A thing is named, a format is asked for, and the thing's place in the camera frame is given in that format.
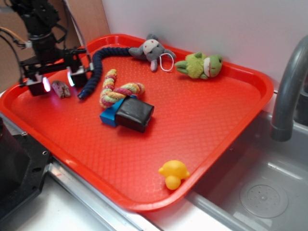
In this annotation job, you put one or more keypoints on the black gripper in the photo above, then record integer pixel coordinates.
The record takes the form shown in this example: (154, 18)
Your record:
(69, 59)

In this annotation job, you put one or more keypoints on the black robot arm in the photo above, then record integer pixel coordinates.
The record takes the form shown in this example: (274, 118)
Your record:
(40, 17)

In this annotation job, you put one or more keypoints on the blue rectangular block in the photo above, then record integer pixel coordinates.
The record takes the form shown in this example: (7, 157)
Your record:
(108, 116)

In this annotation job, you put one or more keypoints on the black rectangular block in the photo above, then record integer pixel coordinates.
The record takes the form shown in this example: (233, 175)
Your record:
(134, 114)

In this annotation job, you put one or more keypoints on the grey plush donkey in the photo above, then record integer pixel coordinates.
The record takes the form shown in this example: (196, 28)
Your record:
(153, 51)

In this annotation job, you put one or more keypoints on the red plastic tray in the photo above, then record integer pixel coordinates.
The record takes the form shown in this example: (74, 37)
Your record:
(194, 121)

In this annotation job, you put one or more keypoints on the green plush frog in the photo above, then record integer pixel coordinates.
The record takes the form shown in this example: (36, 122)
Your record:
(200, 66)

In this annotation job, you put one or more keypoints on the yellow rubber duck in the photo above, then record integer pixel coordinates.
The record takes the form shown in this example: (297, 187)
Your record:
(174, 171)

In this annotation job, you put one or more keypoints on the grey toy sink basin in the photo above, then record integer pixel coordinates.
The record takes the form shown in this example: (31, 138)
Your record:
(255, 157)

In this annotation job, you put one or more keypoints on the grey sink faucet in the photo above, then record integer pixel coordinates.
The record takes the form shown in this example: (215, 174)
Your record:
(291, 103)

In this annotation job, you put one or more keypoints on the round sink drain cover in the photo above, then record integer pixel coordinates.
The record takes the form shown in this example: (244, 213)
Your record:
(263, 200)

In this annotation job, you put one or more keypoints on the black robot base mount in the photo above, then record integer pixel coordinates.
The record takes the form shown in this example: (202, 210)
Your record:
(23, 166)

